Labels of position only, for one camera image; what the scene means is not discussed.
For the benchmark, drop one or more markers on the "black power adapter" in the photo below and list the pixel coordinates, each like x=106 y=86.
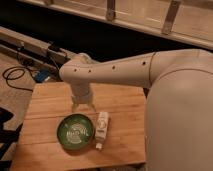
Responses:
x=53 y=48

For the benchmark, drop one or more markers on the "blue box on floor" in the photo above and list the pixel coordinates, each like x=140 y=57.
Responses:
x=41 y=76

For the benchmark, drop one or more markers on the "black chair base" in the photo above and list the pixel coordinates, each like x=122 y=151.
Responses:
x=7 y=137

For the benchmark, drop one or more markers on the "white plastic bottle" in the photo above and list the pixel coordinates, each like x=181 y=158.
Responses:
x=101 y=129

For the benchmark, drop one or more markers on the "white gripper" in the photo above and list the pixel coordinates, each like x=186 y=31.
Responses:
x=81 y=94

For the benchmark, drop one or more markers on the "white window frame ledge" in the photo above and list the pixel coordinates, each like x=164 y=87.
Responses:
x=187 y=21

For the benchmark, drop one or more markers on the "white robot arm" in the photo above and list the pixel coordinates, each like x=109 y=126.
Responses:
x=179 y=107

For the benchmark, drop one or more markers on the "wooden baseboard rail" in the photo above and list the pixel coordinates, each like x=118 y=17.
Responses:
x=34 y=48

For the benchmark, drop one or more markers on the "green ceramic bowl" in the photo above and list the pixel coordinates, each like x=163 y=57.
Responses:
x=75 y=131

